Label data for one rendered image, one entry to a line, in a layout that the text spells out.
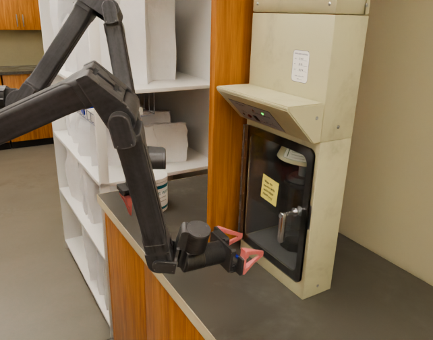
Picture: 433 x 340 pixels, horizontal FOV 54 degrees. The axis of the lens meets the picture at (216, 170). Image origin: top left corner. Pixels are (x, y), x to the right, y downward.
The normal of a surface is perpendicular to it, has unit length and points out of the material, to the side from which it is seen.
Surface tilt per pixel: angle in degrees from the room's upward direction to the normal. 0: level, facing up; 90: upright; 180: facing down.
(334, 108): 90
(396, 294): 0
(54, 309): 0
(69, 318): 0
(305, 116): 90
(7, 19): 90
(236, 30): 90
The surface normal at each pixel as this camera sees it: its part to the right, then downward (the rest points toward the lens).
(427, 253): -0.86, 0.16
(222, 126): 0.52, 0.31
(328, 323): 0.03, -0.94
